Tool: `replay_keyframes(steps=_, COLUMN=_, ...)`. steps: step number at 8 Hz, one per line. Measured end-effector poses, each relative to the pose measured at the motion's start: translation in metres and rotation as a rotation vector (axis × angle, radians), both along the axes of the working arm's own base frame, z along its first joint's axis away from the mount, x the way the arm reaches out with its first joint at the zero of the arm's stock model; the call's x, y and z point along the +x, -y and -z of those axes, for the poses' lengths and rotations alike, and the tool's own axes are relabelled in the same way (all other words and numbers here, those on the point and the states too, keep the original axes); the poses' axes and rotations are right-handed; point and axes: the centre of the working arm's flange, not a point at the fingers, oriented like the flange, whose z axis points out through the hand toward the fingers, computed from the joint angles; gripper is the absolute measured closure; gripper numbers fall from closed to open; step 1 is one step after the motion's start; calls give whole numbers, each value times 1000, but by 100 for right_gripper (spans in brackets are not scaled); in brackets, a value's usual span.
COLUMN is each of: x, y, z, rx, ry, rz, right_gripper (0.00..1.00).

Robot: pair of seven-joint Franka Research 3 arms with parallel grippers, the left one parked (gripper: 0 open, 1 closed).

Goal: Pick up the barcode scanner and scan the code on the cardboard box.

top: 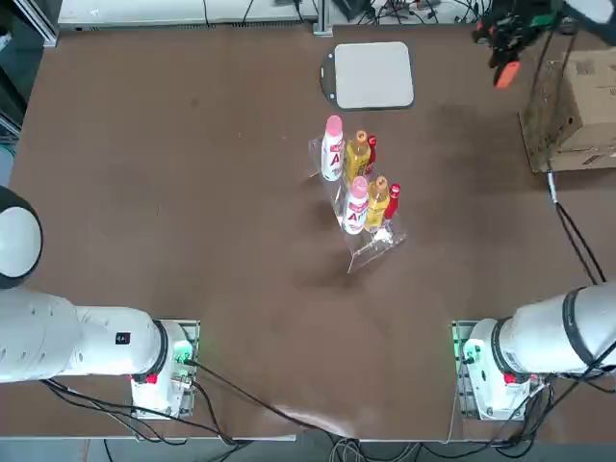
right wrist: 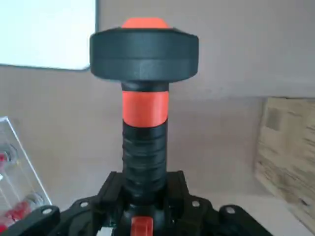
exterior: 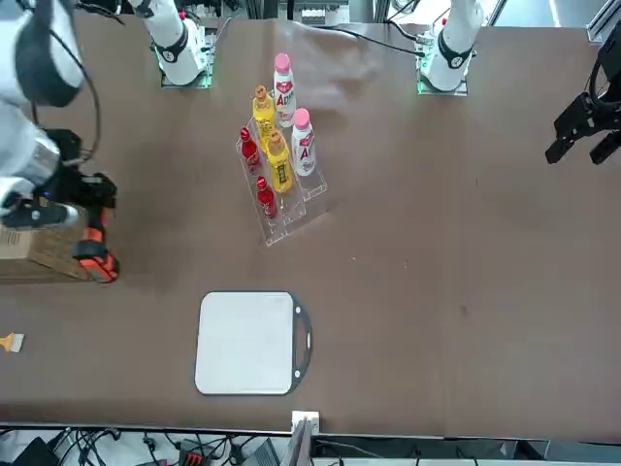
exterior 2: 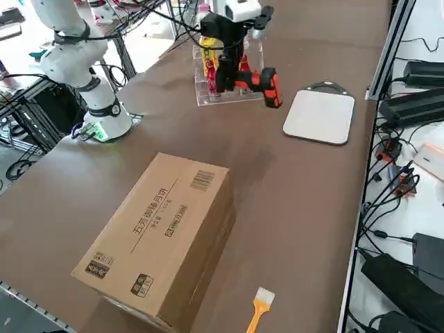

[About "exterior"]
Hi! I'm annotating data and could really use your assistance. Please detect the yellow drink bottle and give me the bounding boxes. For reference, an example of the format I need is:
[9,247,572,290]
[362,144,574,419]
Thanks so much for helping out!
[250,84,276,151]
[265,129,295,194]

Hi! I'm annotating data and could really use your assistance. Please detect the grey power adapter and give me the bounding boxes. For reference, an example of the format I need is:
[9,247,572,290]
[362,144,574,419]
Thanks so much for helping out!
[242,439,281,466]

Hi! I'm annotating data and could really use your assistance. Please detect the aluminium frame post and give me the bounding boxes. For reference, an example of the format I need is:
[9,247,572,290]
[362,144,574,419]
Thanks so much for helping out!
[585,0,621,44]

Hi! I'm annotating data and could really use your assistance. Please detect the grey metal post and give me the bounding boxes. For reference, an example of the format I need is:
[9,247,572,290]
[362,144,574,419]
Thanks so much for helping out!
[282,419,315,466]

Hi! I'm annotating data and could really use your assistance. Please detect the small red cola bottle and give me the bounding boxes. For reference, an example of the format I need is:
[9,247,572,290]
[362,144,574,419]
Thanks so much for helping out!
[240,126,263,175]
[255,176,279,219]

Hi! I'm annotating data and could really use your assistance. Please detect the white bottle pink cap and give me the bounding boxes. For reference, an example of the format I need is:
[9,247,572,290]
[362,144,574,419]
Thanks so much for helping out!
[290,107,319,178]
[273,52,298,128]

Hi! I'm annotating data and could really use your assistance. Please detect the orange black barcode scanner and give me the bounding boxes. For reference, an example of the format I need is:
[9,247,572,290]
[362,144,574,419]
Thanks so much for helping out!
[72,206,120,284]

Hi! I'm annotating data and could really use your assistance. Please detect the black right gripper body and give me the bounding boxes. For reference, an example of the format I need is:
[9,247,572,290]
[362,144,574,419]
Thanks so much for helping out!
[46,164,120,213]

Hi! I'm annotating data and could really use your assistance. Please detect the white table edge bracket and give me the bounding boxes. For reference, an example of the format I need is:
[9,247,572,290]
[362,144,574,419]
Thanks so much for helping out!
[290,410,321,433]

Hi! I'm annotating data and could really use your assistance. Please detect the white cutting board dark rim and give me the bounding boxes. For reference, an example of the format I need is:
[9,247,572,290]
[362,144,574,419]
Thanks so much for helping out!
[193,289,314,397]

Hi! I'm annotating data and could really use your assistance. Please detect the red black plug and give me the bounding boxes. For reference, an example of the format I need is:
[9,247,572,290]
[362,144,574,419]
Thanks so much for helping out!
[178,439,205,466]

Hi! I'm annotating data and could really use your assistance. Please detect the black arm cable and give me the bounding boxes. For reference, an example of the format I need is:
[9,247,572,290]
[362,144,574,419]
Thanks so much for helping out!
[28,23,103,161]

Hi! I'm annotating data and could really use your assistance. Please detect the black cable on table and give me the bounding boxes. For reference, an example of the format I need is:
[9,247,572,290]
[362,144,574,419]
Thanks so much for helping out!
[310,23,423,54]

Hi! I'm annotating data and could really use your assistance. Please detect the clear acrylic stepped shelf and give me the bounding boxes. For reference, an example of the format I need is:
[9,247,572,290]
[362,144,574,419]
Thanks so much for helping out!
[236,116,329,249]

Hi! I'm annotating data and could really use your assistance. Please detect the black device under table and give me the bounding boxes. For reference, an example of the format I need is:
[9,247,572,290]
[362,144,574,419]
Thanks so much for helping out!
[9,436,62,466]

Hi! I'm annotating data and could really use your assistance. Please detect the brown cardboard box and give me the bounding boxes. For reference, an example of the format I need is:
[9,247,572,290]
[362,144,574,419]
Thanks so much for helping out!
[0,222,98,283]

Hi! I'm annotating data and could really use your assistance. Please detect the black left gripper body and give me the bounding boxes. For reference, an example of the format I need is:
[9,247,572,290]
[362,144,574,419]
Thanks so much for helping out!
[595,34,621,131]

